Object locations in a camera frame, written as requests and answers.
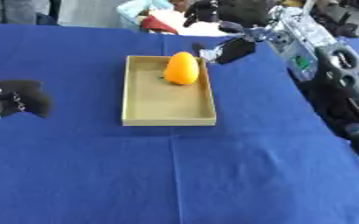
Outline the pale blue bin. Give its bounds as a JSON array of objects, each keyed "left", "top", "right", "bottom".
[{"left": 115, "top": 0, "right": 175, "bottom": 32}]

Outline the white cloth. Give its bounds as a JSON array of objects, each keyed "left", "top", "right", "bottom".
[{"left": 150, "top": 10, "right": 241, "bottom": 38}]

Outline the person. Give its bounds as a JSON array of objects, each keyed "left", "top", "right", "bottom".
[{"left": 0, "top": 0, "right": 60, "bottom": 26}]

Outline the red cloth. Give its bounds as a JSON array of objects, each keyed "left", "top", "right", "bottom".
[{"left": 137, "top": 15, "right": 180, "bottom": 35}]

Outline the tan cardboard box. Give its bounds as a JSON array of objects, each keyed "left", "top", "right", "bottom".
[{"left": 119, "top": 54, "right": 220, "bottom": 128}]

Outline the orange toy fruit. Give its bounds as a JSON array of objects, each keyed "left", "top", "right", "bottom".
[{"left": 161, "top": 51, "right": 201, "bottom": 86}]

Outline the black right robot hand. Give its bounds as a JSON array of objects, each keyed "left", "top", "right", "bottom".
[{"left": 182, "top": 0, "right": 275, "bottom": 66}]

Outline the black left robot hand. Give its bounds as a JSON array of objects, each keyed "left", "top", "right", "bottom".
[{"left": 0, "top": 80, "right": 54, "bottom": 136}]

